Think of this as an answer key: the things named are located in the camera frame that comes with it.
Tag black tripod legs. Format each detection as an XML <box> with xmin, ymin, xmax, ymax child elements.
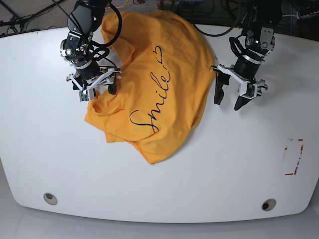
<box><xmin>0</xmin><ymin>0</ymin><xmax>66</xmax><ymax>34</ymax></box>

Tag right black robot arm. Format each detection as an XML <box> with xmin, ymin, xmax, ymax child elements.
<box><xmin>60</xmin><ymin>0</ymin><xmax>123</xmax><ymax>102</ymax></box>

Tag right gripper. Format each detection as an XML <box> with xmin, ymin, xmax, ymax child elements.
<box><xmin>66</xmin><ymin>61</ymin><xmax>121</xmax><ymax>96</ymax></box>

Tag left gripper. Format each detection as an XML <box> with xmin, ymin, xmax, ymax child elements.
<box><xmin>210</xmin><ymin>56</ymin><xmax>268</xmax><ymax>111</ymax></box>

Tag right table grommet hole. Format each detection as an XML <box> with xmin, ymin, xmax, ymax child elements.
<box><xmin>261</xmin><ymin>199</ymin><xmax>277</xmax><ymax>212</ymax></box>

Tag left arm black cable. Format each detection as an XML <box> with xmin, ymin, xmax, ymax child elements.
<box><xmin>194</xmin><ymin>0</ymin><xmax>252</xmax><ymax>37</ymax></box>

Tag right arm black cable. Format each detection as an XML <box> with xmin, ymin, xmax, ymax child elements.
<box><xmin>87</xmin><ymin>0</ymin><xmax>123</xmax><ymax>62</ymax></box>

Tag red tape rectangle marking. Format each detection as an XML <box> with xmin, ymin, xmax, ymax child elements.
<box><xmin>283</xmin><ymin>138</ymin><xmax>304</xmax><ymax>176</ymax></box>

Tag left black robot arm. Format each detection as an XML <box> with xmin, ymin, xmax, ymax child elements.
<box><xmin>210</xmin><ymin>0</ymin><xmax>283</xmax><ymax>111</ymax></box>

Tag yellow Smile T-shirt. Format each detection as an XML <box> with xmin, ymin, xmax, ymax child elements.
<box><xmin>85</xmin><ymin>10</ymin><xmax>214</xmax><ymax>164</ymax></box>

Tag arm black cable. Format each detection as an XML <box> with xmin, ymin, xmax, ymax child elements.
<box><xmin>87</xmin><ymin>0</ymin><xmax>123</xmax><ymax>62</ymax></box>
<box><xmin>194</xmin><ymin>0</ymin><xmax>252</xmax><ymax>37</ymax></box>

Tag left table grommet hole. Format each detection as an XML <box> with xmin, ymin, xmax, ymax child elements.
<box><xmin>43</xmin><ymin>193</ymin><xmax>58</xmax><ymax>206</ymax></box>

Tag white power strip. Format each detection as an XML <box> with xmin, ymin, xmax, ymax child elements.
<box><xmin>297</xmin><ymin>5</ymin><xmax>319</xmax><ymax>20</ymax></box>

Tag table grommet hole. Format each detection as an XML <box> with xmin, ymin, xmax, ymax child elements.
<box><xmin>43</xmin><ymin>193</ymin><xmax>58</xmax><ymax>206</ymax></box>
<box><xmin>261</xmin><ymin>199</ymin><xmax>277</xmax><ymax>212</ymax></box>

